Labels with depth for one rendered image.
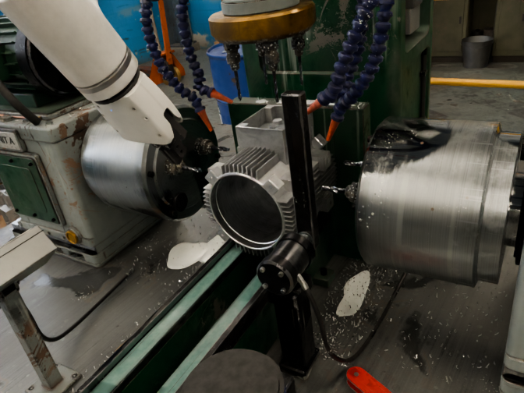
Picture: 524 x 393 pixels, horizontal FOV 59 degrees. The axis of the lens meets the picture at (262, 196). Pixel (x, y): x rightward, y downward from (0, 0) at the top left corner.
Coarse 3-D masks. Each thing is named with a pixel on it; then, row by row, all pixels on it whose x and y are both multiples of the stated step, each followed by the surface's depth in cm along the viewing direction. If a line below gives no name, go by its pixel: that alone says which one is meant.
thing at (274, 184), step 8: (320, 136) 90; (312, 144) 90; (320, 144) 89; (216, 168) 83; (208, 176) 83; (216, 176) 82; (272, 176) 77; (264, 184) 77; (272, 184) 76; (280, 184) 77; (272, 192) 77; (224, 232) 88; (224, 240) 89
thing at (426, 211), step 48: (384, 144) 67; (432, 144) 64; (480, 144) 62; (336, 192) 76; (384, 192) 65; (432, 192) 62; (480, 192) 59; (384, 240) 67; (432, 240) 63; (480, 240) 61
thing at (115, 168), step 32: (96, 128) 96; (192, 128) 98; (96, 160) 95; (128, 160) 90; (160, 160) 91; (192, 160) 100; (96, 192) 100; (128, 192) 93; (160, 192) 93; (192, 192) 102
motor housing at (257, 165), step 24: (240, 168) 79; (264, 168) 79; (288, 168) 82; (216, 192) 86; (240, 192) 93; (264, 192) 99; (288, 192) 79; (216, 216) 87; (240, 216) 92; (264, 216) 94; (288, 216) 78; (240, 240) 88; (264, 240) 87
